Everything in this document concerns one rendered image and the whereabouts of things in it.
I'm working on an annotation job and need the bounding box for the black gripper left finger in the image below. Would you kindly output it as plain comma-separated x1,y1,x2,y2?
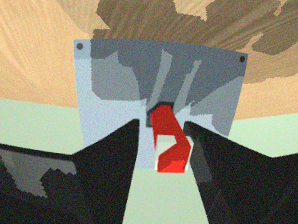
0,119,140,224

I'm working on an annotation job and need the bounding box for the grey sloped panel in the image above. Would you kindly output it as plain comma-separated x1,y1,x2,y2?
73,37,249,169

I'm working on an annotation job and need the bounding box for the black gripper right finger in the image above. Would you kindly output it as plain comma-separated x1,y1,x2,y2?
184,121,298,224

